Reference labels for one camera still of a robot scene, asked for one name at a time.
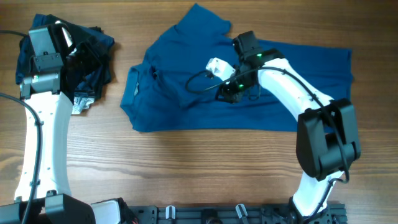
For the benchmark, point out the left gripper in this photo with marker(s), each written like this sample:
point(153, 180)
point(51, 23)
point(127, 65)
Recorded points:
point(84, 49)

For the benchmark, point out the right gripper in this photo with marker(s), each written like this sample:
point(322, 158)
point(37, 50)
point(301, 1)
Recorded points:
point(229, 94)

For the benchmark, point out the blue polo shirt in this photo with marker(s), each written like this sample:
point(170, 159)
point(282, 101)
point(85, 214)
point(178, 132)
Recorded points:
point(168, 90)

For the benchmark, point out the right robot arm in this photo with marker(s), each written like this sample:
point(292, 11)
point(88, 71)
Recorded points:
point(327, 132)

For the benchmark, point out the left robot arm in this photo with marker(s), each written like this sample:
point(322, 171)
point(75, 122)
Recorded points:
point(43, 195)

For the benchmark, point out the navy folded garment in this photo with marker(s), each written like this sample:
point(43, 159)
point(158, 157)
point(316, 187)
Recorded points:
point(26, 51)

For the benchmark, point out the black folded garment on top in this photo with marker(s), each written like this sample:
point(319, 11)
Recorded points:
point(72, 34)

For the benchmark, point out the black folded garment underneath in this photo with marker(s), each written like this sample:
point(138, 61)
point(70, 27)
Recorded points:
point(64, 59)

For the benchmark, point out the light blue folded jeans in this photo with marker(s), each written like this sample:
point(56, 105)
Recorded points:
point(81, 103)

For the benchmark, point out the right white clip on rail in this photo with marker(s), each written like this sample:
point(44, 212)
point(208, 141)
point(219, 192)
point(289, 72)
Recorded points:
point(242, 213)

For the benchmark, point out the white clip on rail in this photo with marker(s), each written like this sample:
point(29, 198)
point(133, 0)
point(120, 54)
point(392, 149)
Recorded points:
point(170, 212)
point(242, 213)

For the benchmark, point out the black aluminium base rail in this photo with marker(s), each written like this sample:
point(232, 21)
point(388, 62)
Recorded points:
point(266, 214)

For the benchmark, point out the left white clip on rail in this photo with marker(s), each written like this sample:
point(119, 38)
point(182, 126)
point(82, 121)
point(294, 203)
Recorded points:
point(170, 212)

